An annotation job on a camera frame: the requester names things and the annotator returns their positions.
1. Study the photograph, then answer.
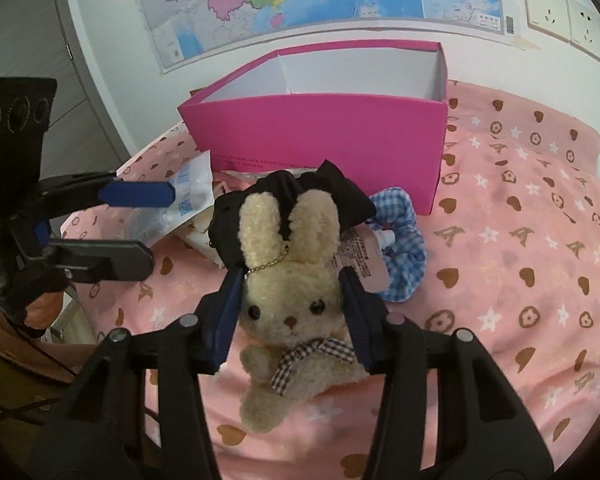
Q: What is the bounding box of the white blue plastic packet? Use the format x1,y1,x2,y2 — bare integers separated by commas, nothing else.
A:
123,151,214,247

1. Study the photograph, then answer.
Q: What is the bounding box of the beige plush bunny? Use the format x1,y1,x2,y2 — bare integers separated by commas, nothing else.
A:
238,190,367,434

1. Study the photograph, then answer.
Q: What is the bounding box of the pink printed sachet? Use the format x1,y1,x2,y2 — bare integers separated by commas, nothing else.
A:
332,224,396,292

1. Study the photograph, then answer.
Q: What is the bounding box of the blue checkered scrunchie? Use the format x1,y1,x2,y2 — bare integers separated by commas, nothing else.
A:
365,188,427,302

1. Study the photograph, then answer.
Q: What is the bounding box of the black scrunchie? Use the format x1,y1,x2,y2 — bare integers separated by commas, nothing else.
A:
209,160,376,268

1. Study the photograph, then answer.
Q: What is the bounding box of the yellow duck wipes pack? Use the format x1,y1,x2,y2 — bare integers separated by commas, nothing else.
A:
174,207,224,268

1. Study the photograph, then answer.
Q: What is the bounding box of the person left hand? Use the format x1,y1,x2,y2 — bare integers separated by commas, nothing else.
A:
23,292,65,330

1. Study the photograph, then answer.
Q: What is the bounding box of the grey door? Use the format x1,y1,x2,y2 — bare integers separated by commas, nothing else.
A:
0,0,128,177

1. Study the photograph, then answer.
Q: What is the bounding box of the pink patterned bedsheet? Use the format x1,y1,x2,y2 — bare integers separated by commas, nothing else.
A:
59,79,600,480

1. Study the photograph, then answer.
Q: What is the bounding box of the pink cardboard box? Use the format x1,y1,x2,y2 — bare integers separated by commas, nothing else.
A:
178,39,448,214

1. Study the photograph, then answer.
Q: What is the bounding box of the white wall socket panel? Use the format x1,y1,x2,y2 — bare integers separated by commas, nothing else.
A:
524,0,600,61

